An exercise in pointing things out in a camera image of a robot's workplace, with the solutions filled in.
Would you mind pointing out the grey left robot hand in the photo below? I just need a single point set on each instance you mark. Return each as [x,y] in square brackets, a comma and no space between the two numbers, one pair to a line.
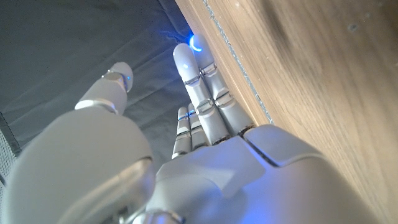
[217,174]

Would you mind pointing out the grey tape marking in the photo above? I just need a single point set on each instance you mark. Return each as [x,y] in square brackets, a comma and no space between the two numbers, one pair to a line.
[232,51]

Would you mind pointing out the black backdrop curtain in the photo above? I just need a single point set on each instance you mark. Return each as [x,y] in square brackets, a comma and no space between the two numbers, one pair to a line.
[62,46]

